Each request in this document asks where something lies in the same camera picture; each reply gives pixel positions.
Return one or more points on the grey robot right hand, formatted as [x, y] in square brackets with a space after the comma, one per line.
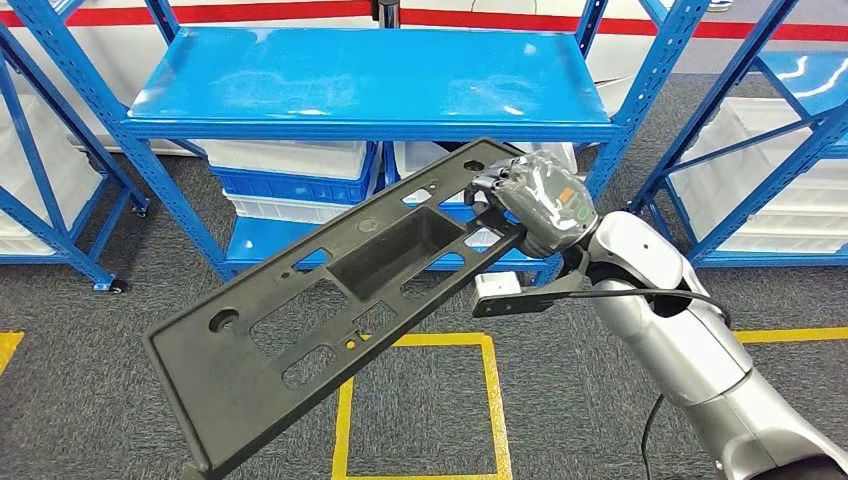
[543, 205]

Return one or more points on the black plastic plate part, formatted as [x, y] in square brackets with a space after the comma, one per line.
[391, 255]

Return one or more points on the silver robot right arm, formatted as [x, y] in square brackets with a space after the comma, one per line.
[682, 344]

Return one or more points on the blue metal shelf rack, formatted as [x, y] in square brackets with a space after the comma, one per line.
[99, 148]
[331, 73]
[782, 83]

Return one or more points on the white plastic crate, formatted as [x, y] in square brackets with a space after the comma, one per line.
[762, 152]
[40, 152]
[795, 228]
[424, 159]
[285, 210]
[285, 159]
[482, 238]
[20, 244]

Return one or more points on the yellow floor tape square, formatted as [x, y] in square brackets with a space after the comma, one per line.
[8, 348]
[795, 334]
[424, 340]

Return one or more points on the red barrier belt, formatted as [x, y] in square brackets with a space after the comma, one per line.
[265, 12]
[503, 21]

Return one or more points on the white car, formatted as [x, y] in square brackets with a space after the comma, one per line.
[79, 73]

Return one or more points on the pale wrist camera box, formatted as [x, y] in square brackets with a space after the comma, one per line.
[497, 285]

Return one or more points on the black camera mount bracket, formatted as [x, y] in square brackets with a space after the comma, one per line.
[523, 305]

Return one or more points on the black stanchion post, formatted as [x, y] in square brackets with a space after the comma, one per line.
[386, 12]

